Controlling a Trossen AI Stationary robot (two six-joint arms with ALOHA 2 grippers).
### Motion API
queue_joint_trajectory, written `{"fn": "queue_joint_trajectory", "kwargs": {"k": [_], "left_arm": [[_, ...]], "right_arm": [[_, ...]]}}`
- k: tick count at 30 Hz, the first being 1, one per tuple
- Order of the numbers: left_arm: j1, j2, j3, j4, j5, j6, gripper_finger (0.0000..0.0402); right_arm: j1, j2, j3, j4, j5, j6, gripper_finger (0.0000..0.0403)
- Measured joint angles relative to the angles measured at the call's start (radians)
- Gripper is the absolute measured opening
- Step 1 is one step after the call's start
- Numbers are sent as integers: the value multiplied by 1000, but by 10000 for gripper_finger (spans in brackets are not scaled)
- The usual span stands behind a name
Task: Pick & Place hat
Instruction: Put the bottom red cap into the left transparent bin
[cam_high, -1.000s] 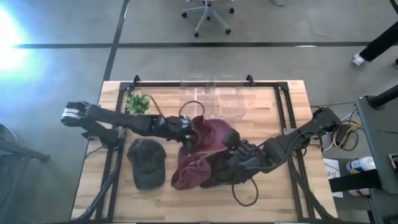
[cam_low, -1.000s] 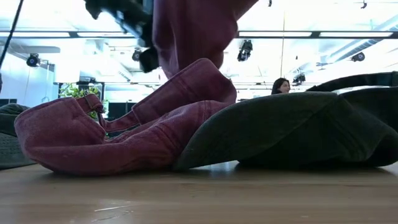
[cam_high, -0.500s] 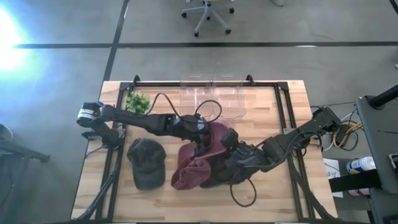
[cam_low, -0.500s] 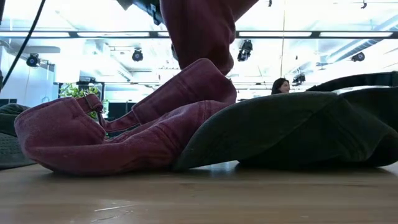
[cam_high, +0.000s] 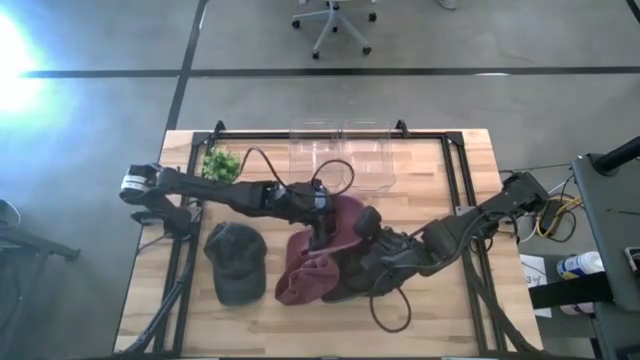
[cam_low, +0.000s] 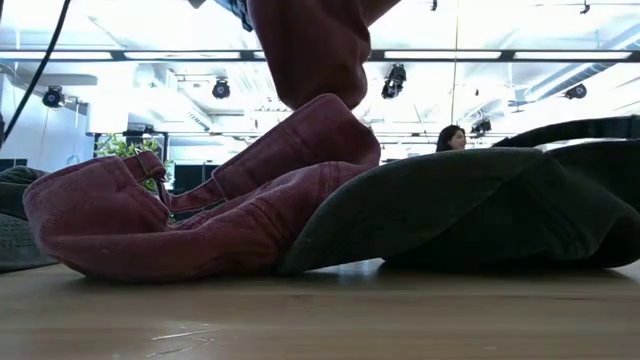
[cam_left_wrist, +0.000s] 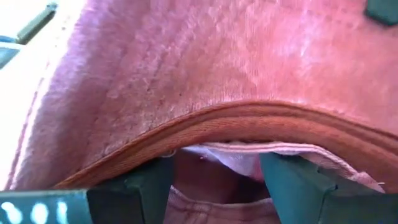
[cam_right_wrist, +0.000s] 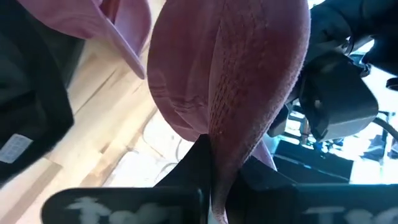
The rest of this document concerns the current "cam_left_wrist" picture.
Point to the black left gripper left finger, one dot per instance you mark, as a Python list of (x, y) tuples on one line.
[(133, 199)]

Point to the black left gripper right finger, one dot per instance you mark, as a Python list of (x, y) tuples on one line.
[(295, 193)]

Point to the maroon baseball cap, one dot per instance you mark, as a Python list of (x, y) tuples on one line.
[(217, 62)]

